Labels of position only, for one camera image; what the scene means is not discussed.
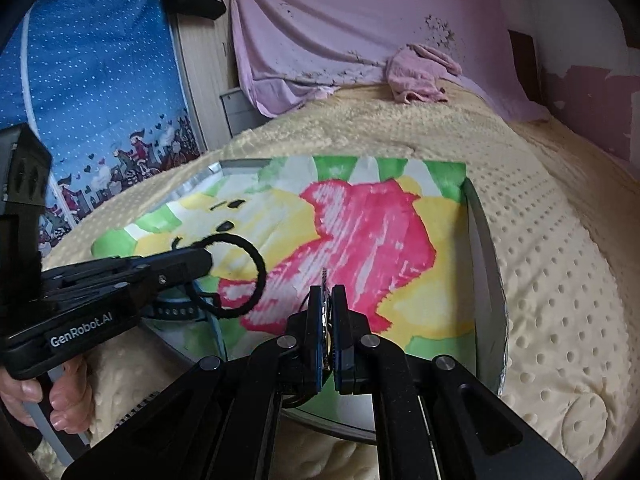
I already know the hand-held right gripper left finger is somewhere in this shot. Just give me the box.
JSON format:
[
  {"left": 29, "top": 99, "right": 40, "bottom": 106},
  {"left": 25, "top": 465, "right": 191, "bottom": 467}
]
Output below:
[{"left": 60, "top": 285, "right": 331, "bottom": 480}]

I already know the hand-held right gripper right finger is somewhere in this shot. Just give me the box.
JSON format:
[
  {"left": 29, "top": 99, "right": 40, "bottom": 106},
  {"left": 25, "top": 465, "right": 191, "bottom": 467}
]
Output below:
[{"left": 331, "top": 285, "right": 583, "bottom": 480}]

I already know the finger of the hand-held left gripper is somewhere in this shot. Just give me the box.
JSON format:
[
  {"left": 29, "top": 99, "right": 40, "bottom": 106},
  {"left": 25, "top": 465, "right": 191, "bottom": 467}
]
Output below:
[
  {"left": 42, "top": 246, "right": 213, "bottom": 287},
  {"left": 44, "top": 271, "right": 170, "bottom": 312}
]

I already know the small metal ornament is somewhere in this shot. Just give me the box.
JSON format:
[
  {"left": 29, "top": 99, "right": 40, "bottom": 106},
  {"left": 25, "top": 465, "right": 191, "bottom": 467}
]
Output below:
[{"left": 300, "top": 267, "right": 335, "bottom": 376}]

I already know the black hair tie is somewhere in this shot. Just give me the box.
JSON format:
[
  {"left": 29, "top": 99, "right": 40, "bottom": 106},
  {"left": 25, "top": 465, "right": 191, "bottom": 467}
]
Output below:
[{"left": 187, "top": 232, "right": 268, "bottom": 320}]

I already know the shallow cardboard tray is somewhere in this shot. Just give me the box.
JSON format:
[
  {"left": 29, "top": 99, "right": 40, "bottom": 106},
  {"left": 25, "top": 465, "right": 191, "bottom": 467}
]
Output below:
[{"left": 90, "top": 156, "right": 508, "bottom": 443}]

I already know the person's left hand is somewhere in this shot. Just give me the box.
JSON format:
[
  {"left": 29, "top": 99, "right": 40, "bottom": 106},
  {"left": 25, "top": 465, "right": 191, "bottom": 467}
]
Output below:
[{"left": 0, "top": 357, "right": 96, "bottom": 433}]

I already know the black wristwatch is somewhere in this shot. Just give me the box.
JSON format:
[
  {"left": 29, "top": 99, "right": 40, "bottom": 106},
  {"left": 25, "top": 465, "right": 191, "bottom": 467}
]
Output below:
[{"left": 150, "top": 292, "right": 221, "bottom": 321}]

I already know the grey drawer cabinet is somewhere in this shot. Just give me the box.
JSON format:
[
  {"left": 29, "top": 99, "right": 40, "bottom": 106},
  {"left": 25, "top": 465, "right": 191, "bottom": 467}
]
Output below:
[{"left": 220, "top": 87, "right": 263, "bottom": 136}]

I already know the light wooden wardrobe panel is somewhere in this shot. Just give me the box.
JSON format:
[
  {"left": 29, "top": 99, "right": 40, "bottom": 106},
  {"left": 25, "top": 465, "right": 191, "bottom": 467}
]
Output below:
[{"left": 167, "top": 0, "right": 241, "bottom": 153}]

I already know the blue dotted wardrobe cover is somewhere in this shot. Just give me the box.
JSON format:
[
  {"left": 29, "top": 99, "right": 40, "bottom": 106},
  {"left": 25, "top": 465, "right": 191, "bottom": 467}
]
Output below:
[{"left": 0, "top": 0, "right": 206, "bottom": 256}]

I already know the yellow dotted blanket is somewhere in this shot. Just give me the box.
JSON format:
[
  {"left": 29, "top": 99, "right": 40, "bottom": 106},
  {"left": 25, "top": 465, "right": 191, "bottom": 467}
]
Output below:
[{"left": 30, "top": 80, "right": 640, "bottom": 480}]

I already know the pink towel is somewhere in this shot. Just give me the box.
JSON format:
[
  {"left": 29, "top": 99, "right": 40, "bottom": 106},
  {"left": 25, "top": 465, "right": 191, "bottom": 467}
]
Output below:
[{"left": 386, "top": 44, "right": 463, "bottom": 106}]

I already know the pink hanging sheet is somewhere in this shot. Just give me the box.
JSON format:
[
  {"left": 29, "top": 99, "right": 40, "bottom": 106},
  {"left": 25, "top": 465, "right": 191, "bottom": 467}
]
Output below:
[{"left": 230, "top": 0, "right": 548, "bottom": 122}]

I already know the dark brown board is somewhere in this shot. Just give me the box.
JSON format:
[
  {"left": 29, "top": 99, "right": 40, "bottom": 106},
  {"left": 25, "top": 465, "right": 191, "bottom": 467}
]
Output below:
[{"left": 507, "top": 29, "right": 543, "bottom": 106}]

